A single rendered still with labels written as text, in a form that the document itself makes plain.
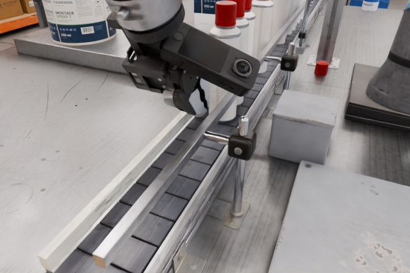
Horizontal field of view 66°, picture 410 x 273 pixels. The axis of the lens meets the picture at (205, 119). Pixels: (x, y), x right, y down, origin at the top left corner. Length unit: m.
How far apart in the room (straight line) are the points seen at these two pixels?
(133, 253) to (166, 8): 0.26
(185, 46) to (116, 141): 0.32
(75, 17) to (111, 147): 0.50
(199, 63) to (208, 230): 0.23
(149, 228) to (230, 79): 0.20
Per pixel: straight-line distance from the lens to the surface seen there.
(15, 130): 0.75
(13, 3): 4.88
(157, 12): 0.32
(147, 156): 0.45
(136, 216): 0.30
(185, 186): 0.44
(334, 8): 0.99
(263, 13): 0.73
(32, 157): 0.65
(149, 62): 0.40
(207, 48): 0.37
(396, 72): 0.74
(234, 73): 0.36
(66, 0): 1.01
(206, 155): 0.49
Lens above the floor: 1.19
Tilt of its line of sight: 32 degrees down
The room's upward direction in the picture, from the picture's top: straight up
